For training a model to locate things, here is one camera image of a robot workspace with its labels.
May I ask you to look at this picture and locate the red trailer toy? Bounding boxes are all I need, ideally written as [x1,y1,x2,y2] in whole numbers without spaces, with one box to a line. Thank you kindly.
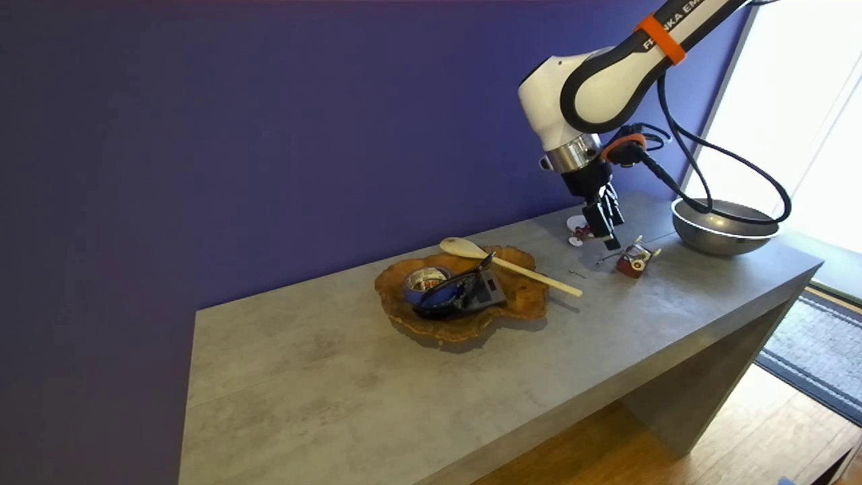
[614,234,663,280]

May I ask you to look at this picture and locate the wooden spoon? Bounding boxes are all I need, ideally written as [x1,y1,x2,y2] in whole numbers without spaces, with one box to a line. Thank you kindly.
[435,234,585,301]

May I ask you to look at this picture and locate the orange cable connector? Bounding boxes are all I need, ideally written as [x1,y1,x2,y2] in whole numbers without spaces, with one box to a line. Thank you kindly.
[601,129,652,169]

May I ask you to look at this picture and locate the orange strap on arm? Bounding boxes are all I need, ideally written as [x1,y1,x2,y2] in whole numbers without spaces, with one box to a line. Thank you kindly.
[635,14,686,67]

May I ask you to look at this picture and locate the dark blue black object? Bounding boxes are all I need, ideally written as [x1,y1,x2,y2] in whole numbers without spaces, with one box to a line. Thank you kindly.
[398,253,508,324]

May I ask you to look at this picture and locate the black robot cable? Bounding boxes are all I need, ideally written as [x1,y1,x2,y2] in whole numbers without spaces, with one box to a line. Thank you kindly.
[616,70,795,229]

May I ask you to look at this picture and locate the small white disc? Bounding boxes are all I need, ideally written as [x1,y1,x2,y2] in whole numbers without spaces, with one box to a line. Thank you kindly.
[562,214,596,251]

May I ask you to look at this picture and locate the grey concrete-look cabinet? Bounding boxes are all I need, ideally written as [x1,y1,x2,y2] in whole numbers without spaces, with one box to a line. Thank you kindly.
[174,187,823,485]

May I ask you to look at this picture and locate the metal bowl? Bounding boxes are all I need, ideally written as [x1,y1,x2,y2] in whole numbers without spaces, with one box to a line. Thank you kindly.
[667,196,784,261]

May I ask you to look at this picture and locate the wooden live-edge tray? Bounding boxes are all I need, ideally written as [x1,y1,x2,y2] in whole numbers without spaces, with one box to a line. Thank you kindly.
[371,246,552,354]

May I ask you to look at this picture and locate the dark floor rug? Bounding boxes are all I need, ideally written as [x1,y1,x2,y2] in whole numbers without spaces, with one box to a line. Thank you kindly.
[755,286,862,432]

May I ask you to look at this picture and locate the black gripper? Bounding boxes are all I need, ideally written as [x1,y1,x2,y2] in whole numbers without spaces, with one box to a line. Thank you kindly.
[561,158,627,253]

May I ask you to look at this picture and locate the small white cup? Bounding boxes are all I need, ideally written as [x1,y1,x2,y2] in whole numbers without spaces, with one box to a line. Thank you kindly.
[404,264,449,300]

